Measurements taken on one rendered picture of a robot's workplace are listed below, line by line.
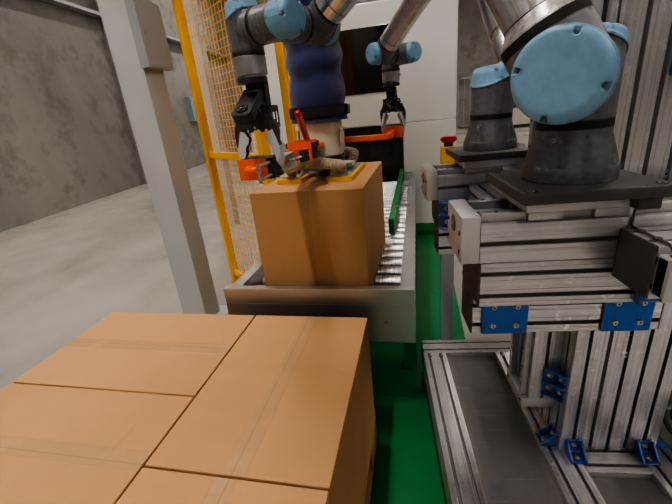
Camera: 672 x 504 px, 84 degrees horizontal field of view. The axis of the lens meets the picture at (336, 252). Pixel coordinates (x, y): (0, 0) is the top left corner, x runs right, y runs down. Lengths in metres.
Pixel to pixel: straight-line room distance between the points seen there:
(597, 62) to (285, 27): 0.55
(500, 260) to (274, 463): 0.59
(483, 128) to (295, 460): 0.98
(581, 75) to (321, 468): 0.76
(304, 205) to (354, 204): 0.17
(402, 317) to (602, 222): 0.74
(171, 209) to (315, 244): 1.18
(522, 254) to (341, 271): 0.73
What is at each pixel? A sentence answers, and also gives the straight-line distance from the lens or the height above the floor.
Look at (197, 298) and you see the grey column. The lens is 2.45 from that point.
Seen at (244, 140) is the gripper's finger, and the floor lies 1.14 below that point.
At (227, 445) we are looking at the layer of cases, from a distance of 0.92.
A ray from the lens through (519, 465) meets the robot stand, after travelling 1.31.
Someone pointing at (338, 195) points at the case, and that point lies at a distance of 1.23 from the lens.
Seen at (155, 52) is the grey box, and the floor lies 1.54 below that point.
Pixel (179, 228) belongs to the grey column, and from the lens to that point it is 2.31.
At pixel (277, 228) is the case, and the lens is 1.33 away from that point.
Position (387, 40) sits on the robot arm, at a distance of 1.54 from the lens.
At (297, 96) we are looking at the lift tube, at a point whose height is 1.25.
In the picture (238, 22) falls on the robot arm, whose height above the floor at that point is 1.38.
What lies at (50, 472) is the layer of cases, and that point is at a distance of 1.08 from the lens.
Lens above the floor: 1.19
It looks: 21 degrees down
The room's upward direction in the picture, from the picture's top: 6 degrees counter-clockwise
